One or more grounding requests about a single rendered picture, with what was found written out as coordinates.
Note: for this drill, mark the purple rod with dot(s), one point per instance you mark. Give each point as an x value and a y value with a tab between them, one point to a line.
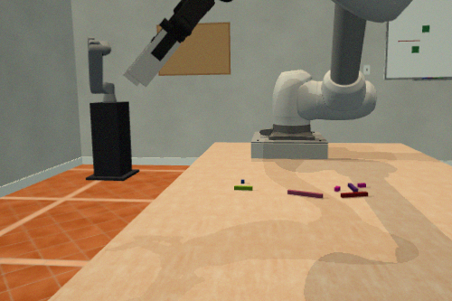
352	187

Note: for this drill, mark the red rod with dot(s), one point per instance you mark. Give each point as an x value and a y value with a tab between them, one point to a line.
357	194

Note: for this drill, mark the lime green rod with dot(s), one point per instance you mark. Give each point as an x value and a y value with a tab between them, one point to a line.
242	187

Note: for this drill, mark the pink rod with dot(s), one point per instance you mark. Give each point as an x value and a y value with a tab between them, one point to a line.
307	194

